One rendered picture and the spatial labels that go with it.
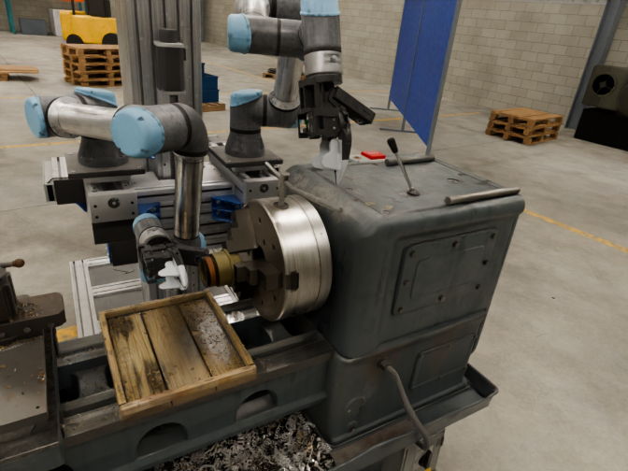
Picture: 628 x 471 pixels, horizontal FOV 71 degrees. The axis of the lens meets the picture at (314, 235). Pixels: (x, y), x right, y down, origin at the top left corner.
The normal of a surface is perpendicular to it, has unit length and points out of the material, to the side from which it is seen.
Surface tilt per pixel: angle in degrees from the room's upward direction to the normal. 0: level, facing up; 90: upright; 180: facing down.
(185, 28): 90
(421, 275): 90
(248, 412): 0
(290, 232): 39
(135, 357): 0
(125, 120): 89
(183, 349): 0
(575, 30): 90
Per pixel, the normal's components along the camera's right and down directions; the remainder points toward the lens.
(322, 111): 0.50, 0.11
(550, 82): -0.80, 0.20
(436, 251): 0.50, 0.43
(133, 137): -0.42, 0.36
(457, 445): 0.09, -0.89
